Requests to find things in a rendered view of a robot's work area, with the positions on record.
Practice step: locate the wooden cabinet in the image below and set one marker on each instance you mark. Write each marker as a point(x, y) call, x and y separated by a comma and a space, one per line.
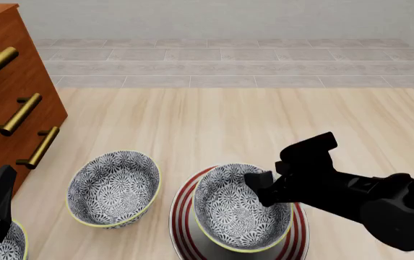
point(19, 81)

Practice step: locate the patterned black white bowl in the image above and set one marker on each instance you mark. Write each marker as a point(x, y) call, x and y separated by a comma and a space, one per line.
point(8, 249)
point(235, 222)
point(114, 189)

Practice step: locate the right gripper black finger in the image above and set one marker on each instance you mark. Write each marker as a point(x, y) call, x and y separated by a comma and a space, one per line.
point(281, 166)
point(259, 180)

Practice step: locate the plate with red rings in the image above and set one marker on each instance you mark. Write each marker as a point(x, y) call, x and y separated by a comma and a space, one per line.
point(181, 216)

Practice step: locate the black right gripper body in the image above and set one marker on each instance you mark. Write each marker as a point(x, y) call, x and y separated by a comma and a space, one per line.
point(293, 187)

